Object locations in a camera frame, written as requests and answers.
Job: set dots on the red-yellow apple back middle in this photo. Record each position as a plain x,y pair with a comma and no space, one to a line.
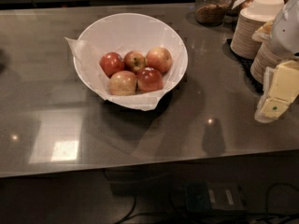
134,61

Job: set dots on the dark box under table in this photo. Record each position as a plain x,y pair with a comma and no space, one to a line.
209,198

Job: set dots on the yellow-red apple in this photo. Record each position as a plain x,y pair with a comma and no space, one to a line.
159,58

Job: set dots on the red apple front right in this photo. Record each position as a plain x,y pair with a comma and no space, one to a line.
149,79

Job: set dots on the red apple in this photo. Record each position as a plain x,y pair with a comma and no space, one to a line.
111,63
149,79

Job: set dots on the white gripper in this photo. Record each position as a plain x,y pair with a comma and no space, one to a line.
286,32

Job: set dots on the white bowl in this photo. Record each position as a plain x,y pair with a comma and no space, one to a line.
127,31

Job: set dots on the stack paper bowls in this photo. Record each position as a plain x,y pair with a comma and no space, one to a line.
264,58
250,19

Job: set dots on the yellow apple front left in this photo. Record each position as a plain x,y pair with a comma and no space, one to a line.
123,83

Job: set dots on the glass jar with grains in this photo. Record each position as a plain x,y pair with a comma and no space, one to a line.
211,12

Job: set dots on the red apple far left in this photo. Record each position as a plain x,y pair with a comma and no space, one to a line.
111,63

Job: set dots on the black mat under stacks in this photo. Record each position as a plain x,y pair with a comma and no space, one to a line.
245,65

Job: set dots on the front stack paper bowls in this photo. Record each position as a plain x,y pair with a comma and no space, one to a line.
264,58

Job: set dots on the white paper liner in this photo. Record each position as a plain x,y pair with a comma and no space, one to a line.
92,75

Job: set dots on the back stack paper bowls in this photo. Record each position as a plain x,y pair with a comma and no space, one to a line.
250,19

